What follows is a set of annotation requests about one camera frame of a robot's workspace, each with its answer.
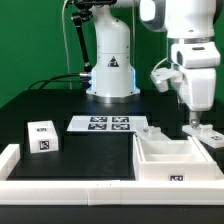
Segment small white cabinet top box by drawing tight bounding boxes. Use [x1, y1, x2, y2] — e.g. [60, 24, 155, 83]
[27, 121, 59, 154]

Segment white left fence bar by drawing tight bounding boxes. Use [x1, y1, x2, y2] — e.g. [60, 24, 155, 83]
[0, 144, 20, 181]

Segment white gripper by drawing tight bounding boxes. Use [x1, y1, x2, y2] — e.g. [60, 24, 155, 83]
[171, 42, 221, 128]

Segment white cabinet door panel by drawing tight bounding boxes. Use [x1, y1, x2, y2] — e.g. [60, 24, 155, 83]
[135, 126, 169, 141]

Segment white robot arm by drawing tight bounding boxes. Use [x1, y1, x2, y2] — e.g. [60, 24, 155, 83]
[72, 0, 223, 128]

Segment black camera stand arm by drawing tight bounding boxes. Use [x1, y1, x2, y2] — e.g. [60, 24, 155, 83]
[71, 0, 117, 72]

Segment white hanging cable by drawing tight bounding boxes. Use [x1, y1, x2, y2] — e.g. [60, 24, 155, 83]
[61, 0, 73, 90]

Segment white front fence bar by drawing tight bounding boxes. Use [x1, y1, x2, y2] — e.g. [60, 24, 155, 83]
[0, 180, 224, 206]

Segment white fence bar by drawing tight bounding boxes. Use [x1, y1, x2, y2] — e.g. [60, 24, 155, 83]
[0, 180, 224, 206]
[215, 158, 224, 181]
[0, 144, 20, 181]

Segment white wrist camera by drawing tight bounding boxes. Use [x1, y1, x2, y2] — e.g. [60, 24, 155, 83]
[150, 68, 181, 93]

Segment white cabinet body box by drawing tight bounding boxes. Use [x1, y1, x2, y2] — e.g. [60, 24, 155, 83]
[133, 136, 218, 181]

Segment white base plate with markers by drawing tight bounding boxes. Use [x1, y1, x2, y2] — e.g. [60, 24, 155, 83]
[67, 116, 148, 132]

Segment black cables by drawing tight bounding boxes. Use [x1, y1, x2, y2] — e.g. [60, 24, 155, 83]
[27, 73, 93, 90]

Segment white right fence bar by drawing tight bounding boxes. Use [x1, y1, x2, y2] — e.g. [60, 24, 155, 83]
[215, 158, 224, 181]

